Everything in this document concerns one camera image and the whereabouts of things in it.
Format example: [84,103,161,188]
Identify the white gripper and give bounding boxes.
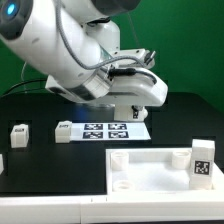
[106,68,168,107]

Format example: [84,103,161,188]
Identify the white square table top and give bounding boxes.
[106,148,223,198]

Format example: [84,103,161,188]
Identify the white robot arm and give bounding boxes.
[0,0,168,107]

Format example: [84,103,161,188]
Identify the white tag sheet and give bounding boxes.
[70,122,151,141]

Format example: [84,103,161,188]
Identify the white block at left edge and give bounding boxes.
[0,154,4,175]

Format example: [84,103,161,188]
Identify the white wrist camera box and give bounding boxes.
[110,48,155,69]

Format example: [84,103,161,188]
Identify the grey corrugated arm cable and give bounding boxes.
[54,0,158,84]

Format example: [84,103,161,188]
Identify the white right fence rail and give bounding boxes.
[212,165,224,191]

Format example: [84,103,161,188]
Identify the white fence rail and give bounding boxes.
[212,165,224,191]
[0,191,224,224]

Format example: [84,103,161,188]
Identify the black cables on table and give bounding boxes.
[0,78,49,100]

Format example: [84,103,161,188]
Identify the white front fence rail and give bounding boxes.
[0,191,224,224]

